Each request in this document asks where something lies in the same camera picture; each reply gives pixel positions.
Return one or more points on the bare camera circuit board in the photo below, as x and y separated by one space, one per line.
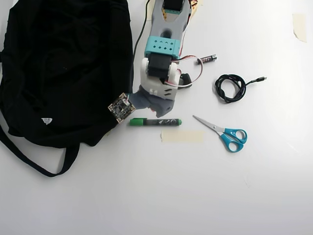
121 107

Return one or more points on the wide beige masking tape strip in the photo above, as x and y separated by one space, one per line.
182 136

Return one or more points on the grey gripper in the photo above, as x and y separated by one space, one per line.
160 107

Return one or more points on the green marker with black barrel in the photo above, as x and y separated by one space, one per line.
156 122

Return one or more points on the black AAA battery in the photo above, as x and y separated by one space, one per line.
210 58

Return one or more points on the multicolour printed robot arm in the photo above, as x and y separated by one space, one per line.
161 47

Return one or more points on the black fabric bag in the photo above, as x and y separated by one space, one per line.
61 73

